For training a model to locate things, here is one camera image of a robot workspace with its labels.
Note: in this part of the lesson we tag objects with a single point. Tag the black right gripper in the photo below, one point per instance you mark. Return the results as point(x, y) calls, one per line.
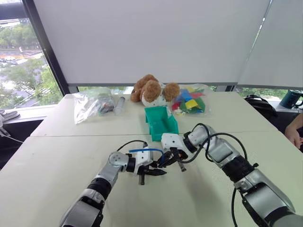
point(179, 154)

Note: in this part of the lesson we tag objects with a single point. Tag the brown teddy bear plush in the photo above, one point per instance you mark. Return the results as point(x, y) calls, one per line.
point(151, 89)

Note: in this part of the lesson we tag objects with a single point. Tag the green plastic bin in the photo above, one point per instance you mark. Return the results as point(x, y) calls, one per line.
point(161, 123)

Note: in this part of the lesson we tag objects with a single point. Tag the bag of colourful blocks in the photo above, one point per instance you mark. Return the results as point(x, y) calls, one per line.
point(191, 101)

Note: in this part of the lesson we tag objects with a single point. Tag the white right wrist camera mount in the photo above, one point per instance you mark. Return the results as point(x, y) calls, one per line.
point(172, 140)

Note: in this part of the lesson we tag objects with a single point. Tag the black window frame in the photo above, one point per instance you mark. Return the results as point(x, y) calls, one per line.
point(47, 47)

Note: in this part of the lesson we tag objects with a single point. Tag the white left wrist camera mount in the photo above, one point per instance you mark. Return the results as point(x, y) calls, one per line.
point(145, 158)

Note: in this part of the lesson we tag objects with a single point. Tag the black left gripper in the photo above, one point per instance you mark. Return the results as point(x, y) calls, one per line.
point(142, 173)

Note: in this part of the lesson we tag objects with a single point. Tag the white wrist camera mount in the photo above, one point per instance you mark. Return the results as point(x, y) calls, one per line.
point(145, 158)
point(172, 140)

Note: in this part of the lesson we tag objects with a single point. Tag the bystander bare hand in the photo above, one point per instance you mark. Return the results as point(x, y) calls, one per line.
point(293, 136)

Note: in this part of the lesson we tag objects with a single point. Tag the white grey ribbed object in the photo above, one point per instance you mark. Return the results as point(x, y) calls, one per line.
point(9, 116)

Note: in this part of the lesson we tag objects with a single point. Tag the black bag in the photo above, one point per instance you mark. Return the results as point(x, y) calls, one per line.
point(260, 105)

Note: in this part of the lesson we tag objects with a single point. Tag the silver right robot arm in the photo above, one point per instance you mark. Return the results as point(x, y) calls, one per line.
point(225, 151)

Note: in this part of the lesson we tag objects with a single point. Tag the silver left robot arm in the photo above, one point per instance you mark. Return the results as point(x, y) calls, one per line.
point(113, 163)

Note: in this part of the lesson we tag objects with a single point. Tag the clear bag of small parts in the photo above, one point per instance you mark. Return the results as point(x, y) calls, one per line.
point(92, 106)

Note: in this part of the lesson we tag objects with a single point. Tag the narrow white roller blind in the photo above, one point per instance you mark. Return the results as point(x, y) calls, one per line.
point(277, 47)

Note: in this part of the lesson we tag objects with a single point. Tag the wide white roller blind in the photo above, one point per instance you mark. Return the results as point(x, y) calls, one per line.
point(146, 40)

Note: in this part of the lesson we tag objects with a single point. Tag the dark teal mug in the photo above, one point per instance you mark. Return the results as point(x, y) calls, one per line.
point(290, 99)

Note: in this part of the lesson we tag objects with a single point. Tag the grey cylindrical tube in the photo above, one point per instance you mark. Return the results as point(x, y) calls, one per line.
point(120, 105)

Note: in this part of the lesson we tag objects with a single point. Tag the bystander bare forearm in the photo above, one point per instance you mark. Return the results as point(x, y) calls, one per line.
point(298, 120)

